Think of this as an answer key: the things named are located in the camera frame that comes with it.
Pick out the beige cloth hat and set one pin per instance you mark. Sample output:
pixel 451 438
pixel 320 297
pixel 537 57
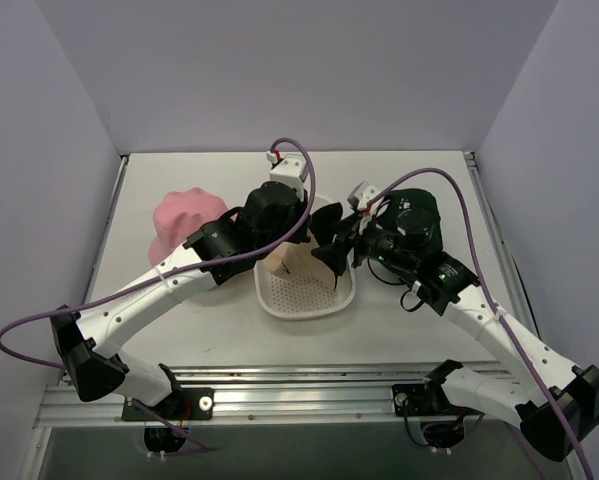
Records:
pixel 291 261

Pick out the white perforated tray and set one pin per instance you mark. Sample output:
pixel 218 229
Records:
pixel 304 298

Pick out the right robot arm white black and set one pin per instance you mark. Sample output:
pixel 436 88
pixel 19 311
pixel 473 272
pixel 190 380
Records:
pixel 554 402

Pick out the pink bucket hat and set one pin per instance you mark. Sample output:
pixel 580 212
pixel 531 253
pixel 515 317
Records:
pixel 179 215

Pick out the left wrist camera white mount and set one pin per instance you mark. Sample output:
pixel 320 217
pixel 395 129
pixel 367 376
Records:
pixel 291 172

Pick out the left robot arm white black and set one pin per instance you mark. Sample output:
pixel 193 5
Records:
pixel 90 341

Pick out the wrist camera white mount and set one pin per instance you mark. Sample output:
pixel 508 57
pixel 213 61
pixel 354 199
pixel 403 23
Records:
pixel 360 201
pixel 291 172

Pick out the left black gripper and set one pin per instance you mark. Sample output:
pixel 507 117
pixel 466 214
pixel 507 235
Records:
pixel 308 230

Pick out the black cap green brim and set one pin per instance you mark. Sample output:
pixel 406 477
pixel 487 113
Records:
pixel 412 218

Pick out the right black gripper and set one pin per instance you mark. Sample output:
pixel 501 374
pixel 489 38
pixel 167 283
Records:
pixel 347 242

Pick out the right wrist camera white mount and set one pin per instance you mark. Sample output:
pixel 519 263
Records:
pixel 360 201

